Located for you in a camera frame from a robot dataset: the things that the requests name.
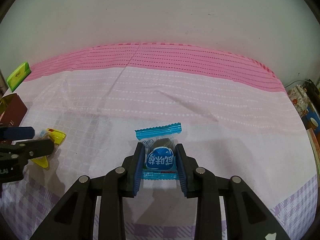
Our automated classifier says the yellow candy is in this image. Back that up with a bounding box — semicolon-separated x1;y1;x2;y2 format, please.
31;128;67;169

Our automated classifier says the blue candy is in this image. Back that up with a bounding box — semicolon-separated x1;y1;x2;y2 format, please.
135;122;182;180

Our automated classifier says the brown and gold toffee tin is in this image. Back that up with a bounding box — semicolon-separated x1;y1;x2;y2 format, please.
1;93;28;145

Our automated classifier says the green tissue pack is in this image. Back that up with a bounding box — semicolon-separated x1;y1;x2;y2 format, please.
6;62;31;92

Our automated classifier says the pink and purple checked tablecloth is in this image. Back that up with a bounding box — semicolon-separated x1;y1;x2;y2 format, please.
1;43;317;239

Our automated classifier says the clutter at right table edge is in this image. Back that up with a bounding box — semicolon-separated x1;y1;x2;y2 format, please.
287;79;319;172

